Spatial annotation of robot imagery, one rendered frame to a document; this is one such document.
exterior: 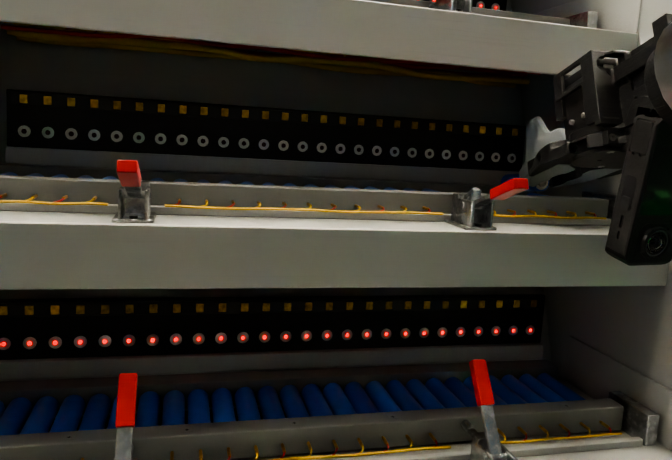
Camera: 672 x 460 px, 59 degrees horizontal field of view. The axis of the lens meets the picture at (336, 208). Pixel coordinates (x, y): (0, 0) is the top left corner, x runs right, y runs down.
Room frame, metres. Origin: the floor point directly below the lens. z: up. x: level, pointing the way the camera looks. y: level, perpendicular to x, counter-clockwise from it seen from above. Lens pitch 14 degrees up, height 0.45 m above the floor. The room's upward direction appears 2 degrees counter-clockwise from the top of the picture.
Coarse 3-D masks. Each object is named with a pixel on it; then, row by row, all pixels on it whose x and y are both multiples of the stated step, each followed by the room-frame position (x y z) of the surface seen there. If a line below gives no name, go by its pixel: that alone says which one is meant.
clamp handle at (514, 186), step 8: (504, 184) 0.42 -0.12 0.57; (512, 184) 0.41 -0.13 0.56; (520, 184) 0.41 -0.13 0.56; (472, 192) 0.47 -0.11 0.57; (480, 192) 0.47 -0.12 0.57; (496, 192) 0.43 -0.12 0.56; (504, 192) 0.42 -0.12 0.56; (512, 192) 0.42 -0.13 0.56; (520, 192) 0.42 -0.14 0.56; (472, 200) 0.47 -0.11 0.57; (480, 200) 0.46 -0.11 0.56; (488, 200) 0.45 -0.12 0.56
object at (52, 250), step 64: (576, 192) 0.62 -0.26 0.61; (0, 256) 0.38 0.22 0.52; (64, 256) 0.39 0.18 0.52; (128, 256) 0.40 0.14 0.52; (192, 256) 0.41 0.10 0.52; (256, 256) 0.42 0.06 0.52; (320, 256) 0.44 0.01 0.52; (384, 256) 0.45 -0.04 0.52; (448, 256) 0.46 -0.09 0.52; (512, 256) 0.48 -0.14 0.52; (576, 256) 0.49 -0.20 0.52
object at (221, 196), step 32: (0, 192) 0.42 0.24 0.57; (32, 192) 0.42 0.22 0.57; (64, 192) 0.43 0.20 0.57; (96, 192) 0.43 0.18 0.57; (160, 192) 0.44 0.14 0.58; (192, 192) 0.45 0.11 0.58; (224, 192) 0.46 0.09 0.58; (256, 192) 0.46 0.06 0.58; (288, 192) 0.47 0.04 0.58; (320, 192) 0.47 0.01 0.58; (352, 192) 0.48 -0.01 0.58; (384, 192) 0.49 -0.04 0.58; (416, 192) 0.50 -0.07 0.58; (448, 192) 0.52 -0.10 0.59
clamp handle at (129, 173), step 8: (120, 160) 0.34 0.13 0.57; (128, 160) 0.34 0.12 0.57; (136, 160) 0.34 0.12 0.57; (120, 168) 0.34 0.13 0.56; (128, 168) 0.34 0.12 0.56; (136, 168) 0.34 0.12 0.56; (120, 176) 0.35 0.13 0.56; (128, 176) 0.35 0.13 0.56; (136, 176) 0.35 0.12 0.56; (128, 184) 0.37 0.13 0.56; (136, 184) 0.37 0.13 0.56; (128, 192) 0.40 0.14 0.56; (136, 192) 0.40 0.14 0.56
